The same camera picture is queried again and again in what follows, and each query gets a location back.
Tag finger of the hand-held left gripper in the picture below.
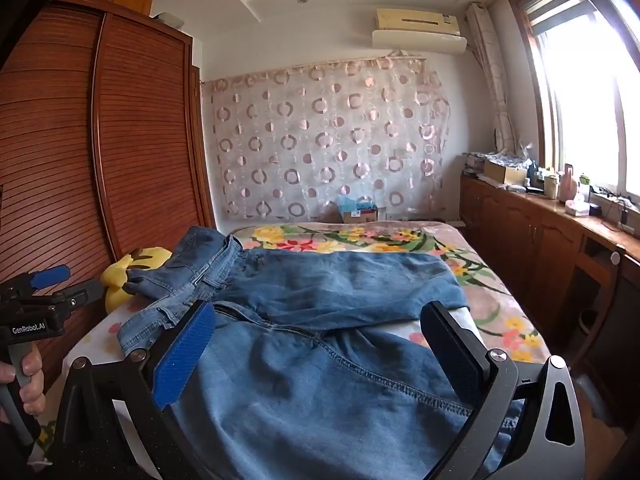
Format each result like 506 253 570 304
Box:
0 265 71 302
17 280 105 322

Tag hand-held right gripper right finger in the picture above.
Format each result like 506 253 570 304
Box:
420 301 587 480

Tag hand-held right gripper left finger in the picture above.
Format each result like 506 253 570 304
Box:
47 300 221 480

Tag blue denim pants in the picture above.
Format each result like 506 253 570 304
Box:
117 226 526 480

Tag person's left hand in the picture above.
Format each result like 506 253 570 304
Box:
0 344 47 423

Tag yellow plush toy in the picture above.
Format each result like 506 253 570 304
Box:
100 246 173 313

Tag long wooden counter cabinet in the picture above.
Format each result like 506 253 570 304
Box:
459 172 640 376

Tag wooden headboard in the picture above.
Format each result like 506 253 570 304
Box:
0 0 218 311

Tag cardboard box with blue contents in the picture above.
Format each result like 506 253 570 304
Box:
337 196 379 224

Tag brown cardboard box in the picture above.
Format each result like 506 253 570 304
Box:
482 159 528 186

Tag tied window curtain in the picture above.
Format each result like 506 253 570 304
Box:
467 2 518 153

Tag wooden framed window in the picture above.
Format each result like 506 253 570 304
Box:
510 0 640 201

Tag white air conditioner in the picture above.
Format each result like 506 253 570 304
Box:
372 7 468 56

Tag circle patterned wall curtain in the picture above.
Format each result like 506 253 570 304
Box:
202 55 451 221

